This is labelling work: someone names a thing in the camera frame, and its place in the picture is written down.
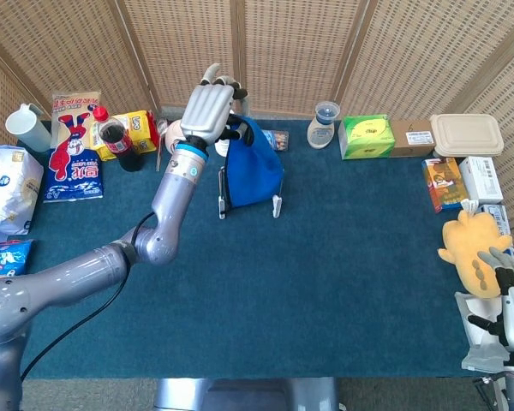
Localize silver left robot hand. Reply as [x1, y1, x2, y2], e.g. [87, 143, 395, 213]
[178, 63, 252, 149]

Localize grey and blue cloth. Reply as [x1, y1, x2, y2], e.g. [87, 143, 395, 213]
[220, 114, 284, 213]

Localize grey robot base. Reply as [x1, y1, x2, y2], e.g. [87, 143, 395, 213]
[153, 376, 340, 411]

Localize metal rack with white feet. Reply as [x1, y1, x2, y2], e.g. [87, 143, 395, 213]
[218, 164, 285, 221]

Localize cream upturned bowl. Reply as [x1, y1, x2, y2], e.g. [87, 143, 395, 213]
[164, 119, 185, 155]

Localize white plastic package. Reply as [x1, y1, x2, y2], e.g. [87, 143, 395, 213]
[454, 290, 511, 373]

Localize metal spoon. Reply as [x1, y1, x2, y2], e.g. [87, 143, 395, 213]
[154, 117, 170, 172]

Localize yellow Lipo snack bag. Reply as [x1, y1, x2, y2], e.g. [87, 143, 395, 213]
[88, 110, 160, 162]

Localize small blue packet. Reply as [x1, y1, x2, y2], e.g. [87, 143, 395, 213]
[263, 128, 290, 152]

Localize yellow plush toy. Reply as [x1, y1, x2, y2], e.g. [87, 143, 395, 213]
[437, 209, 514, 300]

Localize cola bottle with red label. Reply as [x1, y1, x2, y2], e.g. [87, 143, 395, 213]
[92, 104, 146, 173]

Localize blue white toothpaste box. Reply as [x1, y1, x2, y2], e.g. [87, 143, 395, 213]
[475, 203, 514, 262]

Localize woven bamboo folding screen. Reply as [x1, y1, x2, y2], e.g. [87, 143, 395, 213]
[0, 0, 514, 232]

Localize white lotion jar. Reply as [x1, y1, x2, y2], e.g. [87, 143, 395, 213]
[306, 100, 341, 151]

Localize white carton with label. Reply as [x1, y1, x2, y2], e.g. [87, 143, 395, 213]
[457, 155, 505, 206]

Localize red white blue snack bag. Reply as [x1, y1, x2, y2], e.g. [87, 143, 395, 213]
[42, 90, 105, 204]

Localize orange and blue small box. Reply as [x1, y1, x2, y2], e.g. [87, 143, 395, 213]
[421, 157, 470, 214]

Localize green tissue box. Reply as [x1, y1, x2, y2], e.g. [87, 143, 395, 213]
[337, 113, 396, 161]

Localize blue carpet table cover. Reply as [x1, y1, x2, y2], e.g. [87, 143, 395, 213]
[0, 118, 514, 380]

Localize beige lidded food container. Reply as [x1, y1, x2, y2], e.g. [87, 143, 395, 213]
[429, 112, 505, 158]

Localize brown cardboard box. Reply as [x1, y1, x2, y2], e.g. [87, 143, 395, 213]
[388, 119, 437, 159]

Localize white flour bag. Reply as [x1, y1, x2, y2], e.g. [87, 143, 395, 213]
[0, 145, 45, 241]

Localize blue snack chips bag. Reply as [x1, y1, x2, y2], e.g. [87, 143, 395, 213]
[0, 238, 35, 283]

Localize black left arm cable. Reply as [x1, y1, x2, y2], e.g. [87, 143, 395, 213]
[20, 211, 155, 384]

